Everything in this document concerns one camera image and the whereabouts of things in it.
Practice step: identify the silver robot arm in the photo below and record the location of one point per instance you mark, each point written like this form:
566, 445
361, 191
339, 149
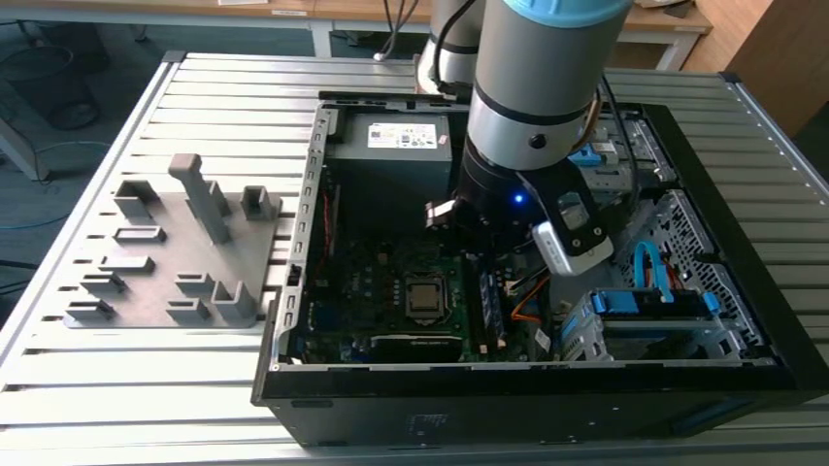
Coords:
537, 73

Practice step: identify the black RAM slot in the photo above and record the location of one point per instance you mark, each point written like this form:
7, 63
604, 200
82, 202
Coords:
474, 310

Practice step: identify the grey power supply unit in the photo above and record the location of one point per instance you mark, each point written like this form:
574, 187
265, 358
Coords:
389, 184

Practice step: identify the blue plastic drive latch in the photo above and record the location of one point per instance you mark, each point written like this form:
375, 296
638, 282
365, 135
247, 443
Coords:
593, 157

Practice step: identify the grey metal drive cage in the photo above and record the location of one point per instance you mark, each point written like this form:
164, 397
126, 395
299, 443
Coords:
609, 182

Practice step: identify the silver CPU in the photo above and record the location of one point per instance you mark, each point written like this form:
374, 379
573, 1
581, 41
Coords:
427, 297

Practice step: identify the black CPU socket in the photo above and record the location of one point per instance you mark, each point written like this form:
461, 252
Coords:
427, 318

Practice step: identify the green motherboard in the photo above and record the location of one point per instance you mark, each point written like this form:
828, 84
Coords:
362, 291

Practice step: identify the blue disk carrier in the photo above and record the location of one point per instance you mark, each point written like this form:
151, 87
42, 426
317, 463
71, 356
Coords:
622, 303

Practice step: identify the black graphics card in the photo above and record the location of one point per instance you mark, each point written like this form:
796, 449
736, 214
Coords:
414, 349

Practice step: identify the black PC case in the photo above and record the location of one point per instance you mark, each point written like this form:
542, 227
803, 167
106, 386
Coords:
518, 412

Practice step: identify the grey metal disk bay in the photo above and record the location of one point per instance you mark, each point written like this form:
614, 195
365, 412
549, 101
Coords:
712, 335

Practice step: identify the grey parts rack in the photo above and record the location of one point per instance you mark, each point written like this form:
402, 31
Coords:
168, 242

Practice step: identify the wooden cabinet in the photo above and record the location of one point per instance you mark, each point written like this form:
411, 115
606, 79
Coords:
777, 48

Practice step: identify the dark wheeled bin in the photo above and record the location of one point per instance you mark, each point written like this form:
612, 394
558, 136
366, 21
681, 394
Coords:
58, 73

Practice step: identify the white table leg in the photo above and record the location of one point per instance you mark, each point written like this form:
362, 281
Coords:
16, 150

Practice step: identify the black camera bracket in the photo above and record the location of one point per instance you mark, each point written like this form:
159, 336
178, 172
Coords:
550, 184

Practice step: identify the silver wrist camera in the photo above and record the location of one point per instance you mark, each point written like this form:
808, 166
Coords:
570, 264

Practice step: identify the wooden desk white frame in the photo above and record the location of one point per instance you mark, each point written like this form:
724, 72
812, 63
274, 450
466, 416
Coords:
661, 19

